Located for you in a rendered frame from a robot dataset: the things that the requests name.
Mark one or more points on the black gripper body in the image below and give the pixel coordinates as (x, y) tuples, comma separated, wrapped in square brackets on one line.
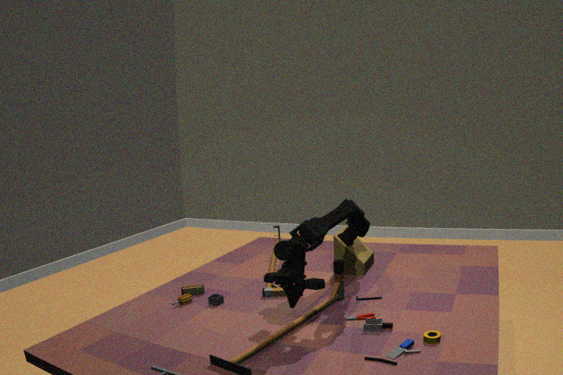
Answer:
[(311, 283)]

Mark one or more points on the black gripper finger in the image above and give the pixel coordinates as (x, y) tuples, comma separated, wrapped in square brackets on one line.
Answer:
[(296, 293), (288, 291)]

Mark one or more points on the yellow roll of tape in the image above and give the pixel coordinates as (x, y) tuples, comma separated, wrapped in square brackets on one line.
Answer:
[(432, 337)]

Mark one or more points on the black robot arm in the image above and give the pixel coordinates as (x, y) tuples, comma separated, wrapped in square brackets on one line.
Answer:
[(313, 232)]

